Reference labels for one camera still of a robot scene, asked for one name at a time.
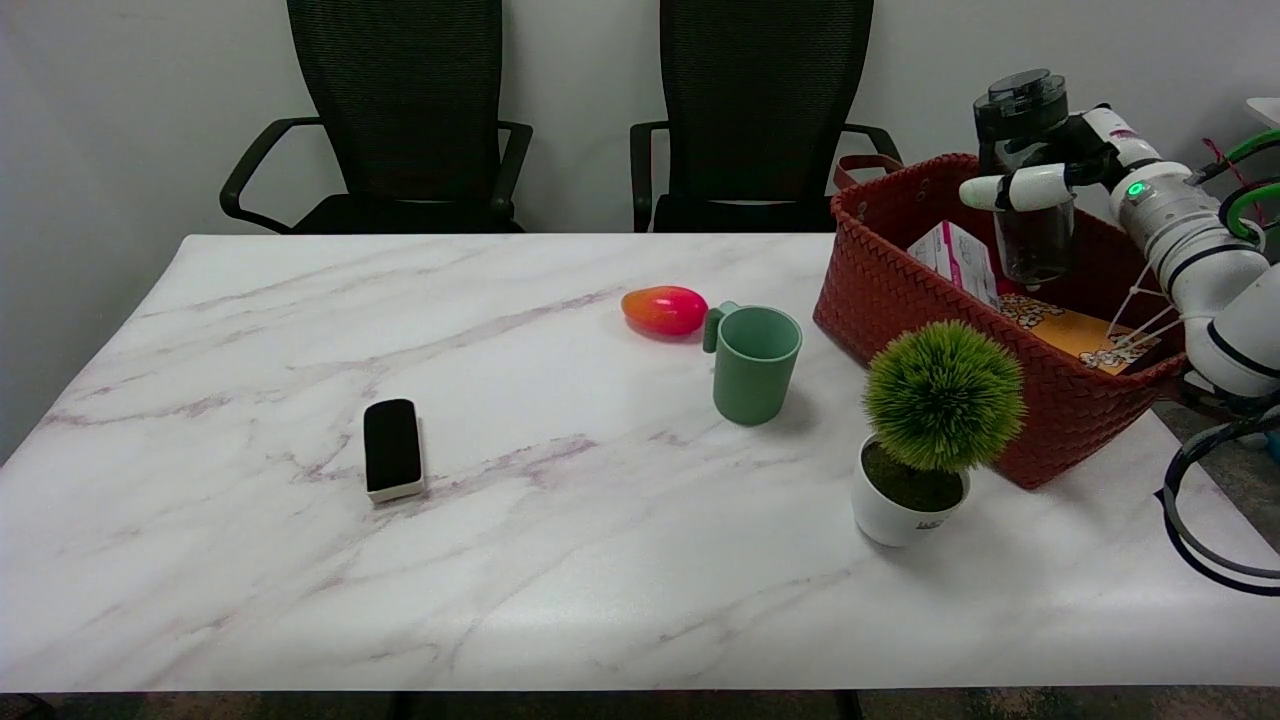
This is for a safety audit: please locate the green robot cable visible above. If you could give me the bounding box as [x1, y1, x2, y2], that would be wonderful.
[1190, 130, 1280, 243]

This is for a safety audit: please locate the red orange toy mango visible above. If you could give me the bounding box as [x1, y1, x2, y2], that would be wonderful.
[621, 285, 709, 337]

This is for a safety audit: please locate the pink white carton box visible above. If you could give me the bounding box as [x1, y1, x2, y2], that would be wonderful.
[907, 221, 999, 306]

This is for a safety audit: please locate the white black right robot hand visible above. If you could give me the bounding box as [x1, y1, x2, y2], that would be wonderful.
[958, 104, 1162, 214]

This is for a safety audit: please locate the clear bottle with black lid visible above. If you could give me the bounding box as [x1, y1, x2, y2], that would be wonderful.
[973, 68, 1079, 289]

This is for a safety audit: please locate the black whiteboard eraser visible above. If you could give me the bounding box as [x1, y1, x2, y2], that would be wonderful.
[362, 398, 429, 504]

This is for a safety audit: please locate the yellow popcorn box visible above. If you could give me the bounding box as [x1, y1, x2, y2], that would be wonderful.
[997, 292, 1163, 376]

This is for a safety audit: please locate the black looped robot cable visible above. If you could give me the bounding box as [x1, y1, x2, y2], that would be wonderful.
[1160, 405, 1280, 598]

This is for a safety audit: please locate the brown woven storage basket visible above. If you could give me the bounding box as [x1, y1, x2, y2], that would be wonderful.
[813, 152, 1201, 491]

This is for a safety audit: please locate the white zip tie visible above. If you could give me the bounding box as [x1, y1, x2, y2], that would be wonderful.
[1105, 285, 1183, 358]

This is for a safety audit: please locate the artificial green plant white pot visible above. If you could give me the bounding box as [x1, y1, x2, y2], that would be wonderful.
[851, 320, 1028, 548]

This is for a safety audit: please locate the black mesh office chair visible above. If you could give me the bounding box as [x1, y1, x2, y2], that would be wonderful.
[630, 0, 904, 234]
[219, 0, 534, 235]

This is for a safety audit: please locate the green plastic mug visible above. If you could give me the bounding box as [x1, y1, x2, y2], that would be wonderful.
[702, 301, 804, 427]

